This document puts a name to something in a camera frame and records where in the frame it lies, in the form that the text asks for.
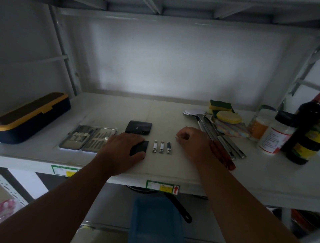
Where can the person's right hand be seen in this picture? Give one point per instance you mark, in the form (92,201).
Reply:
(197,146)

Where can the pink packet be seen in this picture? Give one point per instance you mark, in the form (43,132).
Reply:
(6,209)

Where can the round yellow sponge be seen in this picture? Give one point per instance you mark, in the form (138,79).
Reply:
(228,117)

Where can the blue cloth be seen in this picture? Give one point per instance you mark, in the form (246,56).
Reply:
(156,220)

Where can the black nail clipper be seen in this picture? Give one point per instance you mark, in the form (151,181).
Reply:
(169,148)

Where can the green-edged shelf label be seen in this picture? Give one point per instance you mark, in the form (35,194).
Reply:
(65,171)

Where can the white metal shelf rack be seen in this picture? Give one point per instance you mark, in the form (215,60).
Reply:
(160,62)

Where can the green and yellow sponge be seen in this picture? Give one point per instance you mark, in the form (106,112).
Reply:
(221,104)

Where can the black snap-button pouch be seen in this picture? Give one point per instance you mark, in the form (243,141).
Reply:
(139,127)

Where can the black frying pan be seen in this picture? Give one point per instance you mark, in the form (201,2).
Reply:
(178,205)

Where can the white bottle with black cap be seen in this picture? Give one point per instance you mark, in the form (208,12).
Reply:
(273,136)

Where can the glass jar with orange contents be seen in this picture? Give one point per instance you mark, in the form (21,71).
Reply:
(258,125)

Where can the navy box with yellow trim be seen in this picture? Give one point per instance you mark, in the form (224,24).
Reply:
(32,117)

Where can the person's right fingers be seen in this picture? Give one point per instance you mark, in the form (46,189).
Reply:
(183,136)

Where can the person's left forearm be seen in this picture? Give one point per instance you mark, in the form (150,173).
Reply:
(57,205)

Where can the person's left thumb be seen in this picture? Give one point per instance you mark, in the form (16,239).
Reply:
(138,155)

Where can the striped dish cloth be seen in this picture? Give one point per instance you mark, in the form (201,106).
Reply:
(231,129)

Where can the person's right forearm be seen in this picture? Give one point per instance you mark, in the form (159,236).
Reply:
(240,205)

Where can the dark bottle with yellow label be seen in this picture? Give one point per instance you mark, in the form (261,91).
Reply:
(303,135)

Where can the small black pouch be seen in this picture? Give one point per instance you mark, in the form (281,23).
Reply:
(142,148)

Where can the steel spoon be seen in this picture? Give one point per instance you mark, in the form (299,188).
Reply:
(225,142)

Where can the silver nail clipper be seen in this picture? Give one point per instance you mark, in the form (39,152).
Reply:
(155,146)
(161,147)

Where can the shelf label with red arrow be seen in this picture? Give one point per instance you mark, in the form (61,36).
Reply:
(162,187)

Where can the open manicure tool case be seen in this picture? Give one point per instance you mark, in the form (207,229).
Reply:
(85,139)

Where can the person's left hand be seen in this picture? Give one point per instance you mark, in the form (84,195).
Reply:
(117,152)

